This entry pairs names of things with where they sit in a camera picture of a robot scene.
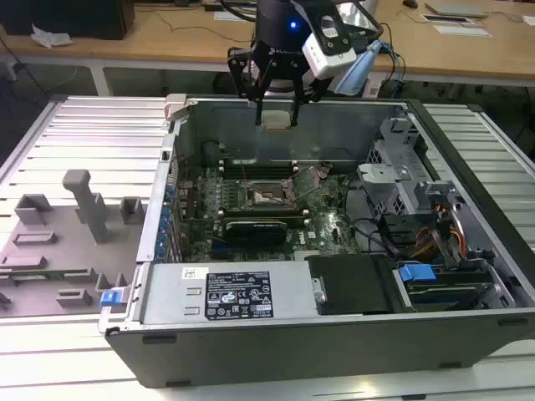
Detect grey case latch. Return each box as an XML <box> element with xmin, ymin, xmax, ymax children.
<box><xmin>163</xmin><ymin>94</ymin><xmax>198</xmax><ymax>123</ymax></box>

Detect crumpled white paper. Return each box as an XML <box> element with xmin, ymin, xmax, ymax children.
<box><xmin>30</xmin><ymin>22</ymin><xmax>74</xmax><ymax>50</ymax></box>

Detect green RAM stick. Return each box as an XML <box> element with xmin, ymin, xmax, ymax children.
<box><xmin>7</xmin><ymin>270</ymin><xmax>69</xmax><ymax>280</ymax></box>

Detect thin black desk cable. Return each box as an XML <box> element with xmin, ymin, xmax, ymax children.
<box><xmin>153</xmin><ymin>7</ymin><xmax>252</xmax><ymax>43</ymax></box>

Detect black graphics card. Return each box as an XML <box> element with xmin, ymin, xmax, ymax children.
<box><xmin>224</xmin><ymin>220</ymin><xmax>290</xmax><ymax>248</ymax></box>

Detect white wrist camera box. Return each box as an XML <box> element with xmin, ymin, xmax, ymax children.
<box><xmin>300</xmin><ymin>4</ymin><xmax>358</xmax><ymax>80</ymax></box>

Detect grey metal drive cage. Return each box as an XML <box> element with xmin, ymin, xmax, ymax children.
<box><xmin>356</xmin><ymin>116</ymin><xmax>461</xmax><ymax>219</ymax></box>

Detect orange and yellow wires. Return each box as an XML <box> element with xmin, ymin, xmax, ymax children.
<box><xmin>410</xmin><ymin>203</ymin><xmax>467</xmax><ymax>258</ymax></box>

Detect white paper sheet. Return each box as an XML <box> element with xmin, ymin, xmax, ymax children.
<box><xmin>431</xmin><ymin>23</ymin><xmax>493</xmax><ymax>39</ymax></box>

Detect blue disk carrier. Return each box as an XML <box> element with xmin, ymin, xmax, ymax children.
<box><xmin>398</xmin><ymin>262</ymin><xmax>438</xmax><ymax>290</ymax></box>

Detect grey parts rack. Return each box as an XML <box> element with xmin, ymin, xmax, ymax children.
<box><xmin>0</xmin><ymin>169</ymin><xmax>148</xmax><ymax>319</ymax></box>

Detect silver square CPU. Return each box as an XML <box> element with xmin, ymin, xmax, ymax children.
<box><xmin>259</xmin><ymin>111</ymin><xmax>292</xmax><ymax>132</ymax></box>

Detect black plastic bay shroud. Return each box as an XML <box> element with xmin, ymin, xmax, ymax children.
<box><xmin>306</xmin><ymin>254</ymin><xmax>403</xmax><ymax>317</ymax></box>

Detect black cylindrical component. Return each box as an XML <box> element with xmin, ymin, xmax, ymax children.
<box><xmin>201</xmin><ymin>140</ymin><xmax>227</xmax><ymax>168</ymax></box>

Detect CPU socket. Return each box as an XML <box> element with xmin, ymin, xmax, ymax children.
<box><xmin>245</xmin><ymin>180</ymin><xmax>300</xmax><ymax>211</ymax></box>

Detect grey power supply unit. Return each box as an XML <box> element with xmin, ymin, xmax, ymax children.
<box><xmin>140</xmin><ymin>261</ymin><xmax>328</xmax><ymax>325</ymax></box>

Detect black box on desk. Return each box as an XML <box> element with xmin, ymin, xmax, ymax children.
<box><xmin>0</xmin><ymin>0</ymin><xmax>136</xmax><ymax>41</ymax></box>

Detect wooden desk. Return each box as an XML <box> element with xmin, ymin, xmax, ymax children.
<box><xmin>0</xmin><ymin>0</ymin><xmax>535</xmax><ymax>98</ymax></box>

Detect pale blue teach pendant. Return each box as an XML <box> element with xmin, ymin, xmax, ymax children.
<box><xmin>333</xmin><ymin>39</ymin><xmax>384</xmax><ymax>98</ymax></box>

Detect green motherboard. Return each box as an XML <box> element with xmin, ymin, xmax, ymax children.
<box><xmin>175</xmin><ymin>160</ymin><xmax>365</xmax><ymax>264</ymax></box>

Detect metal socket cover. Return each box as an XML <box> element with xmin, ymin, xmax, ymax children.
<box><xmin>285</xmin><ymin>165</ymin><xmax>334</xmax><ymax>200</ymax></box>

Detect grey laptop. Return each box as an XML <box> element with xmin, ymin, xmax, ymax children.
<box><xmin>425</xmin><ymin>1</ymin><xmax>488</xmax><ymax>18</ymax></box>

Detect black wire bundle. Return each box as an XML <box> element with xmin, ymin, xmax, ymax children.
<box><xmin>341</xmin><ymin>175</ymin><xmax>399</xmax><ymax>256</ymax></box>

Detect black RAM slot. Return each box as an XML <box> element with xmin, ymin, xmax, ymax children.
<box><xmin>220</xmin><ymin>159</ymin><xmax>298</xmax><ymax>170</ymax></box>
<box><xmin>220</xmin><ymin>167</ymin><xmax>299</xmax><ymax>180</ymax></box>

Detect black RAM stick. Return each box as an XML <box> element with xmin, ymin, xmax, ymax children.
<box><xmin>217</xmin><ymin>210</ymin><xmax>312</xmax><ymax>229</ymax></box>

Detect small blue carrier tab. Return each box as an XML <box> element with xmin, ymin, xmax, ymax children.
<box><xmin>100</xmin><ymin>289</ymin><xmax>129</xmax><ymax>308</ymax></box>

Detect black open PC case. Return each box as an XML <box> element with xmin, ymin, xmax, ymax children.
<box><xmin>98</xmin><ymin>94</ymin><xmax>535</xmax><ymax>389</ymax></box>

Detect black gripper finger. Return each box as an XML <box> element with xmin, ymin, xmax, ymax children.
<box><xmin>290</xmin><ymin>65</ymin><xmax>332</xmax><ymax>127</ymax></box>
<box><xmin>227</xmin><ymin>47</ymin><xmax>276</xmax><ymax>126</ymax></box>

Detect blue cable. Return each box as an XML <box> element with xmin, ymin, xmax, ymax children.
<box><xmin>378</xmin><ymin>39</ymin><xmax>407</xmax><ymax>98</ymax></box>

